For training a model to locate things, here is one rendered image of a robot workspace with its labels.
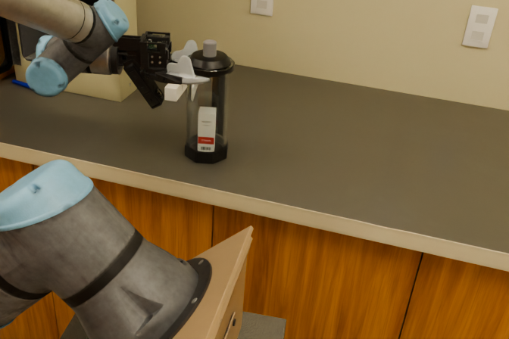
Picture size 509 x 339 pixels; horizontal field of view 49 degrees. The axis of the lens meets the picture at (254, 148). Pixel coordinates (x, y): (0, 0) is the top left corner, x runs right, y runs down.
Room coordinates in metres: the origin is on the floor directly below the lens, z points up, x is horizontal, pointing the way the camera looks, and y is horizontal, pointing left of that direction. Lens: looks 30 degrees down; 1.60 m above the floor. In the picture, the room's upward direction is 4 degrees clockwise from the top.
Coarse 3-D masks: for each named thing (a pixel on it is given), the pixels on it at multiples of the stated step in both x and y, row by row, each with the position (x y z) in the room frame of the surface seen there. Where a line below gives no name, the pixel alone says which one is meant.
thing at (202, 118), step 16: (224, 80) 1.10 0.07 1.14; (192, 96) 1.09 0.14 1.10; (208, 96) 1.08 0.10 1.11; (224, 96) 1.10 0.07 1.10; (192, 112) 1.09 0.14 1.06; (208, 112) 1.08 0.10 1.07; (224, 112) 1.10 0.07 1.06; (192, 128) 1.09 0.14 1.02; (208, 128) 1.08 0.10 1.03; (224, 128) 1.10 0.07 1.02; (192, 144) 1.09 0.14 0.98; (208, 144) 1.08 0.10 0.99; (224, 144) 1.11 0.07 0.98
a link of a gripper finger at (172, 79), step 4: (156, 72) 1.08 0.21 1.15; (160, 72) 1.09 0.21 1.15; (164, 72) 1.09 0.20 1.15; (152, 76) 1.08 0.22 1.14; (156, 76) 1.07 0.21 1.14; (160, 76) 1.07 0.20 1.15; (164, 76) 1.07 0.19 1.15; (168, 76) 1.07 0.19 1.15; (172, 76) 1.07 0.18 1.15; (176, 76) 1.07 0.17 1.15; (156, 80) 1.07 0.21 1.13; (160, 80) 1.07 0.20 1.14; (164, 80) 1.07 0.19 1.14; (168, 80) 1.07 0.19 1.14; (172, 80) 1.07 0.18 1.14; (176, 80) 1.07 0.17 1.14; (180, 80) 1.07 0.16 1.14; (180, 84) 1.07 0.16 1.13
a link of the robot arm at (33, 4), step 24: (0, 0) 0.82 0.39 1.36; (24, 0) 0.85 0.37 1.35; (48, 0) 0.89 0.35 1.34; (72, 0) 0.95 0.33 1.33; (24, 24) 0.88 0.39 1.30; (48, 24) 0.90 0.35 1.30; (72, 24) 0.93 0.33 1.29; (96, 24) 0.98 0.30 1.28; (120, 24) 1.00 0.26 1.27; (72, 48) 0.99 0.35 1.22; (96, 48) 0.99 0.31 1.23
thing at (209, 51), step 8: (208, 40) 1.13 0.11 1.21; (208, 48) 1.11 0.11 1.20; (216, 48) 1.12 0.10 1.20; (192, 56) 1.11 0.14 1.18; (200, 56) 1.11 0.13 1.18; (208, 56) 1.11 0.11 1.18; (216, 56) 1.12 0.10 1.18; (224, 56) 1.13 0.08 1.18; (192, 64) 1.09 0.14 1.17; (200, 64) 1.09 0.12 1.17; (208, 64) 1.09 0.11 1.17; (216, 64) 1.09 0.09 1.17; (224, 64) 1.10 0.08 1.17
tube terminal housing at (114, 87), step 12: (120, 0) 1.38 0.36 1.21; (132, 0) 1.44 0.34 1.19; (132, 12) 1.44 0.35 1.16; (132, 24) 1.44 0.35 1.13; (24, 60) 1.42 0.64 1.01; (24, 72) 1.43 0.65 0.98; (72, 84) 1.39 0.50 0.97; (84, 84) 1.38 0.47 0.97; (96, 84) 1.37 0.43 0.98; (108, 84) 1.36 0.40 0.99; (120, 84) 1.36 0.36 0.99; (132, 84) 1.42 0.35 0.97; (96, 96) 1.37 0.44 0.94; (108, 96) 1.37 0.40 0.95; (120, 96) 1.36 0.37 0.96
